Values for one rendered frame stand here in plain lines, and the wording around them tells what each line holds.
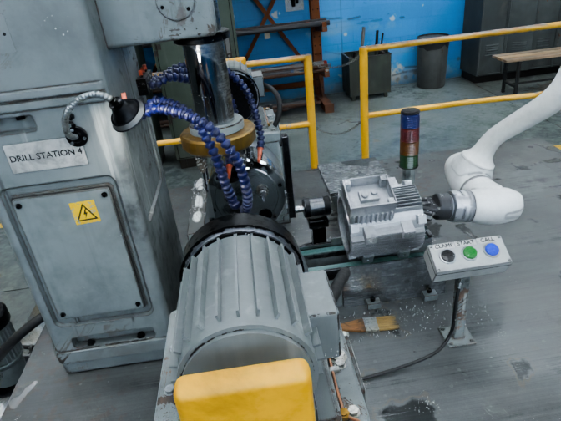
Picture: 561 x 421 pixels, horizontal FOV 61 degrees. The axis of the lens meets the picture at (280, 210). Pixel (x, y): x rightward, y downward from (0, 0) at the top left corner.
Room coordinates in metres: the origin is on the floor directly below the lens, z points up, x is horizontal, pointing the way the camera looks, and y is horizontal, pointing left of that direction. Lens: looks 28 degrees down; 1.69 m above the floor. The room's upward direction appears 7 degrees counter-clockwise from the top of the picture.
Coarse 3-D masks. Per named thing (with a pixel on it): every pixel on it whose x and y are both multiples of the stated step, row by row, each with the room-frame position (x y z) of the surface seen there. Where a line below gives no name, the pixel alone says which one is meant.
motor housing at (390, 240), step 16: (400, 192) 1.12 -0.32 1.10; (416, 192) 1.12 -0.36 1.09; (400, 208) 1.08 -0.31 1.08; (416, 208) 1.08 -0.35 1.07; (368, 224) 1.07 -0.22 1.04; (384, 224) 1.07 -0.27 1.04; (400, 224) 1.07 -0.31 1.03; (416, 224) 1.07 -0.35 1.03; (352, 240) 1.05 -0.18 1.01; (384, 240) 1.05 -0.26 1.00; (400, 240) 1.06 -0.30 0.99; (416, 240) 1.06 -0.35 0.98; (352, 256) 1.07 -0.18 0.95
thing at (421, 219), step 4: (404, 180) 1.18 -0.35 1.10; (408, 180) 1.17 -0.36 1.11; (404, 184) 1.17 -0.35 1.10; (408, 184) 1.17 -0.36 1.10; (340, 192) 1.17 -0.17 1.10; (416, 216) 1.07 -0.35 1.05; (420, 216) 1.06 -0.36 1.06; (424, 216) 1.06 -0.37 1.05; (416, 220) 1.07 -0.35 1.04; (420, 220) 1.06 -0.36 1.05; (424, 220) 1.06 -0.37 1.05; (352, 224) 1.06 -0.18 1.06; (356, 224) 1.05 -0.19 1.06; (420, 224) 1.05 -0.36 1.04; (352, 228) 1.05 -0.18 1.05; (356, 228) 1.05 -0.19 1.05; (352, 232) 1.05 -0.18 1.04; (356, 232) 1.05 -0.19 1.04; (348, 256) 1.09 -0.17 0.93
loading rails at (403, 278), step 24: (336, 240) 1.19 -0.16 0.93; (312, 264) 1.15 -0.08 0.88; (336, 264) 1.09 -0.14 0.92; (360, 264) 1.07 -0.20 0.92; (384, 264) 1.05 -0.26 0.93; (408, 264) 1.05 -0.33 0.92; (360, 288) 1.04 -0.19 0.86; (384, 288) 1.05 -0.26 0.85; (408, 288) 1.05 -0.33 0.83; (432, 288) 1.05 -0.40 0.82
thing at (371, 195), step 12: (348, 180) 1.13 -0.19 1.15; (360, 180) 1.14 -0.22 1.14; (372, 180) 1.14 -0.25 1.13; (384, 180) 1.12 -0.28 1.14; (348, 192) 1.13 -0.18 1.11; (360, 192) 1.11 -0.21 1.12; (372, 192) 1.10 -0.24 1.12; (384, 192) 1.12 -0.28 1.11; (348, 204) 1.06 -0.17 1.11; (360, 204) 1.09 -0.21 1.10; (372, 204) 1.08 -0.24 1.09; (384, 204) 1.05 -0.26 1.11; (396, 204) 1.05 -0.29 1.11; (348, 216) 1.07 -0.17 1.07; (360, 216) 1.06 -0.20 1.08; (372, 216) 1.06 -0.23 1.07; (384, 216) 1.07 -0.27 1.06
